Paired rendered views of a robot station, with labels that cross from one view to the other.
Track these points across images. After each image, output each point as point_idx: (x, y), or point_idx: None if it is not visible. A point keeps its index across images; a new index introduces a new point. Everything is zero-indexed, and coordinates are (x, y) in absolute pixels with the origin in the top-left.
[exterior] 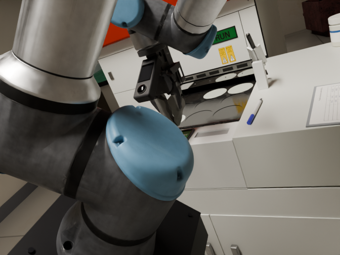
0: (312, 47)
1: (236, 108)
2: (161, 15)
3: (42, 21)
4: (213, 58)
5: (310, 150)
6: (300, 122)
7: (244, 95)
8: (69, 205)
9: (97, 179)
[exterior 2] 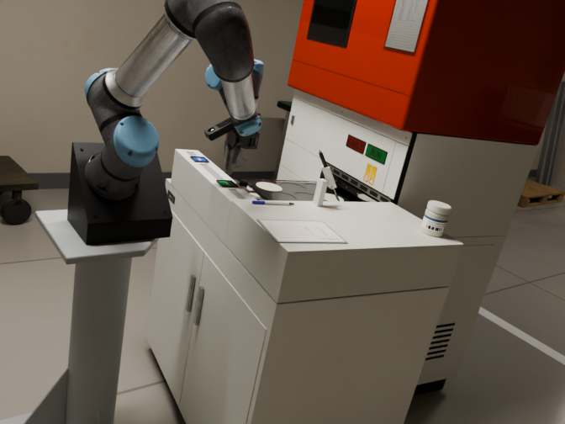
0: (419, 220)
1: None
2: None
3: (124, 69)
4: (360, 169)
5: (250, 236)
6: (262, 218)
7: None
8: None
9: (108, 132)
